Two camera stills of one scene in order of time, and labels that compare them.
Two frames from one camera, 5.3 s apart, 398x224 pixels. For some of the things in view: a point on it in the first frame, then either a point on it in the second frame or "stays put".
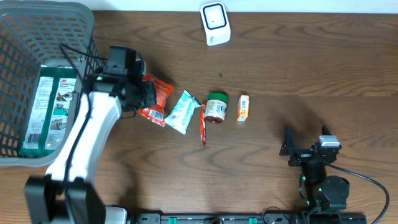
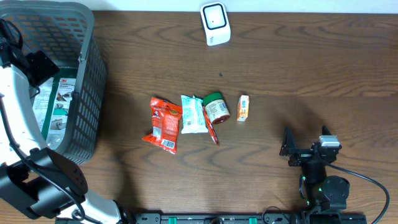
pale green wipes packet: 179,119 to 194,121
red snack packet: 155,113 to 165,119
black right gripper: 301,155 stays put
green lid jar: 216,107 stays put
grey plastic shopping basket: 33,34 stays put
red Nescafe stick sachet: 203,131 to 211,127
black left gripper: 151,100 to 41,66
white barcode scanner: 216,20 stays put
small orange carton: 243,107 stays put
